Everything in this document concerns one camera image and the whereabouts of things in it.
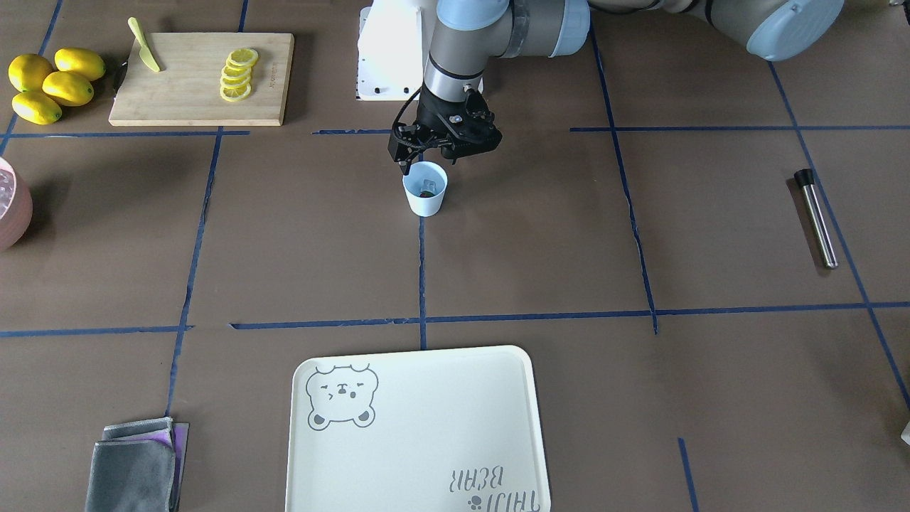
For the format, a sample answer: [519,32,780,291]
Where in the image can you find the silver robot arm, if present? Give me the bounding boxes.
[389,1,845,166]

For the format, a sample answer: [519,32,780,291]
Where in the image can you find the cream bear tray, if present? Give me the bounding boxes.
[284,346,552,511]

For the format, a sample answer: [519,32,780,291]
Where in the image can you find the wooden cutting board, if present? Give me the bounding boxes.
[109,33,294,127]

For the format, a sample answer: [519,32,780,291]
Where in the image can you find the lemon slices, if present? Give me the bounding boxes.
[218,48,259,102]

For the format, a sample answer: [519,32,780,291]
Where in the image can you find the pink bowl of ice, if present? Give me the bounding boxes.
[1,158,33,252]

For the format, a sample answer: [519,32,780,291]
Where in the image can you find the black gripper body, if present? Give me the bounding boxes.
[416,85,503,161]

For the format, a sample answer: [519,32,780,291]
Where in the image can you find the yellow lemon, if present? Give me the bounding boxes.
[11,91,63,125]
[42,71,95,107]
[7,54,55,92]
[54,48,107,82]

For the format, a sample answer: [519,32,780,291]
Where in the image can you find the yellow plastic knife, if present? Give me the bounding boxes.
[127,16,162,73]

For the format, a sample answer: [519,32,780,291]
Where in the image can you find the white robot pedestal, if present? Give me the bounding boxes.
[355,0,484,102]

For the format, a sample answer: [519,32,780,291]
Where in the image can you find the light blue plastic cup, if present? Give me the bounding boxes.
[402,161,448,218]

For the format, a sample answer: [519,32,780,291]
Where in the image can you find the steel muddler black tip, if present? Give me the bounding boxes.
[793,168,839,270]

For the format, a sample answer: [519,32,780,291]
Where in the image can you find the grey folded cloth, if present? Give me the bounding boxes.
[85,416,191,511]

